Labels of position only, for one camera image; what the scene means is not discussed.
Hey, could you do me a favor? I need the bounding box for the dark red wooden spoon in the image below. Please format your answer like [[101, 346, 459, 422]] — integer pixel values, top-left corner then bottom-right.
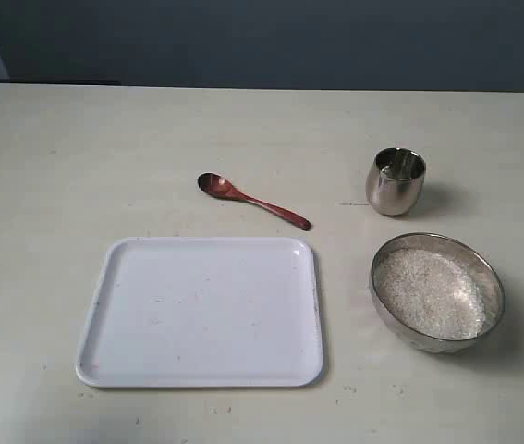
[[197, 172, 311, 231]]

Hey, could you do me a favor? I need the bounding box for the small steel cup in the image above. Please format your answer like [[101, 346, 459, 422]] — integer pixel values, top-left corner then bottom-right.
[[365, 147, 426, 216]]

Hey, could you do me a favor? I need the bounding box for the white rice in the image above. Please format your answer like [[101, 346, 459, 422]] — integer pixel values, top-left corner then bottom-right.
[[375, 249, 485, 340]]

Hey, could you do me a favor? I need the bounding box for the steel bowl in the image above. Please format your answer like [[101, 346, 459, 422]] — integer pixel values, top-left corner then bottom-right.
[[369, 232, 506, 353]]

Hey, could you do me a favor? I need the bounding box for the white plastic tray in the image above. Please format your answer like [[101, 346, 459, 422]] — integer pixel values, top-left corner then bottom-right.
[[75, 237, 324, 389]]

